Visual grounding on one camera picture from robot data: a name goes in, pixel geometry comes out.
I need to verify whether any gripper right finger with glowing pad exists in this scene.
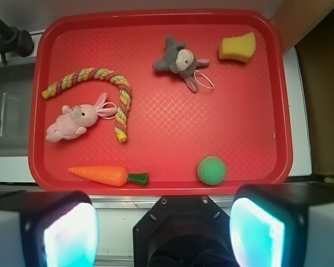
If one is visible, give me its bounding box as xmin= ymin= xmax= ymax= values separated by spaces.
xmin=230 ymin=184 xmax=334 ymax=266

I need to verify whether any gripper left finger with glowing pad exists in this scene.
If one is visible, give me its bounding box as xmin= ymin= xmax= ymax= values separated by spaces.
xmin=0 ymin=190 xmax=99 ymax=266

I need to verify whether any yellow sponge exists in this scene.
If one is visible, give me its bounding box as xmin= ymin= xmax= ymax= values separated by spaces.
xmin=218 ymin=32 xmax=257 ymax=63

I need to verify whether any orange toy carrot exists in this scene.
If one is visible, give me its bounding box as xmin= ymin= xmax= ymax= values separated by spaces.
xmin=67 ymin=166 xmax=149 ymax=187

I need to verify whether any green dimpled ball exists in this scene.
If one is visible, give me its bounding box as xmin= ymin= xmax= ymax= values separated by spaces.
xmin=197 ymin=156 xmax=227 ymax=186

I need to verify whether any pink plush bunny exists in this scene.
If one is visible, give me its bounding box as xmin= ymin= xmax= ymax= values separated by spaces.
xmin=46 ymin=93 xmax=117 ymax=143

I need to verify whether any grey sink basin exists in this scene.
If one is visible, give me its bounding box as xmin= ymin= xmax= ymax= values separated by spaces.
xmin=0 ymin=63 xmax=35 ymax=157

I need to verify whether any red plastic tray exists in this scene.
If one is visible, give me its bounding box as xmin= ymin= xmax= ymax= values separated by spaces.
xmin=28 ymin=10 xmax=293 ymax=196

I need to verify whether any grey plush bunny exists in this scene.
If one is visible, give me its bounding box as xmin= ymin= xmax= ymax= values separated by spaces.
xmin=152 ymin=36 xmax=214 ymax=93

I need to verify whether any black faucet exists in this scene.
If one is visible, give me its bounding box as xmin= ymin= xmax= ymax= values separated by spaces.
xmin=0 ymin=19 xmax=35 ymax=65

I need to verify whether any multicolour rope toy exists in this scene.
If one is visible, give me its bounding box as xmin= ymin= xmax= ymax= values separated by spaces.
xmin=42 ymin=68 xmax=132 ymax=142

